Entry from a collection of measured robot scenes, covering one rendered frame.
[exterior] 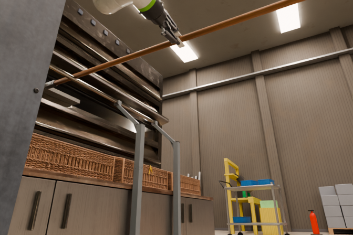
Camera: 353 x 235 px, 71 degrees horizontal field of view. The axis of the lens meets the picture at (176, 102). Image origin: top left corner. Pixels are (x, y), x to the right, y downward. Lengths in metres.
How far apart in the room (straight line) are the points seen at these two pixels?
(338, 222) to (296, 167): 1.89
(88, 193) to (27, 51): 0.93
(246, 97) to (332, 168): 3.51
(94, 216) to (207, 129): 8.46
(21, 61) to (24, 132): 0.12
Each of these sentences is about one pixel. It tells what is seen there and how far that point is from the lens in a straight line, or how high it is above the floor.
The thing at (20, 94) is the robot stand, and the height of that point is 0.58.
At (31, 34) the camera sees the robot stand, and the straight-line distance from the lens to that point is 0.52.
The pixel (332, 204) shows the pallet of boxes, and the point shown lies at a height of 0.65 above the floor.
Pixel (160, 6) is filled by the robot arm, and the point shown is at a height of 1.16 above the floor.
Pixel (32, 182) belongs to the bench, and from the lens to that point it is 1.15.
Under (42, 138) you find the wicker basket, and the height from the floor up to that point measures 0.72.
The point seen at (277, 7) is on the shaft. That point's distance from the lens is 1.11.
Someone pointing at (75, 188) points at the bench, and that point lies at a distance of 1.27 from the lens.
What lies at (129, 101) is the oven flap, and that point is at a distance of 2.36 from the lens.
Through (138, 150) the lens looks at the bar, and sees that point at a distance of 1.56.
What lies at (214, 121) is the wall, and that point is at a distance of 9.59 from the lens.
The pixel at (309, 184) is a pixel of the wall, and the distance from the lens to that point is 8.58.
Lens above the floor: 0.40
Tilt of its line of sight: 25 degrees up
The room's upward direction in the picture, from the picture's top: straight up
